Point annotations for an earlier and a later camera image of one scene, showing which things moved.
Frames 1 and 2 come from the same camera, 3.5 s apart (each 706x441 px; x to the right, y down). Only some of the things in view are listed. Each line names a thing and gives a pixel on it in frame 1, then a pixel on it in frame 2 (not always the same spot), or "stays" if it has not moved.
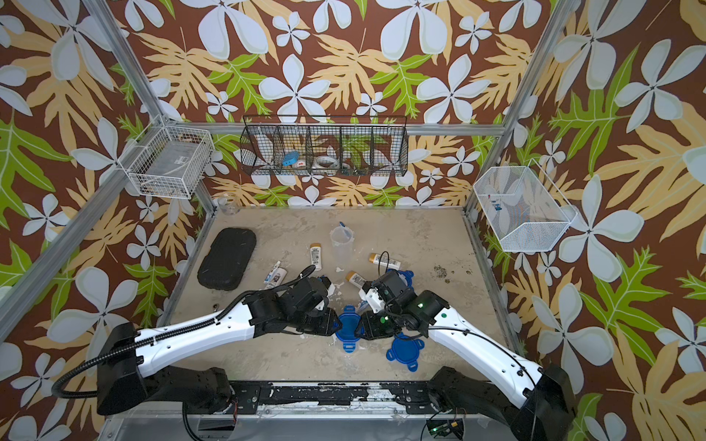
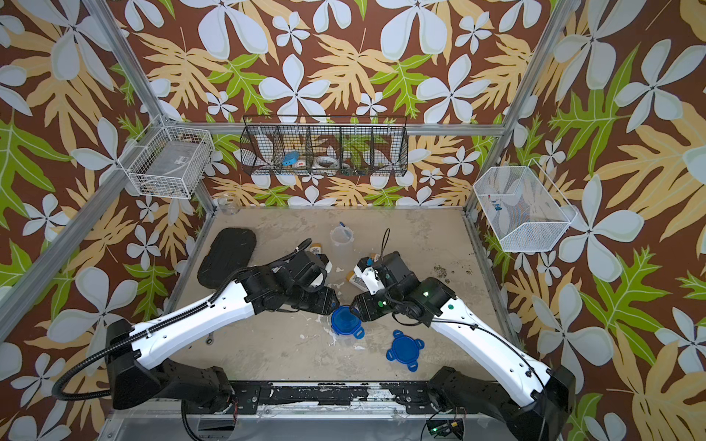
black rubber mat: x=224 y=263 stays
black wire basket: x=324 y=151 stays
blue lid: x=405 y=350 stays
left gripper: x=331 y=323 → x=325 y=302
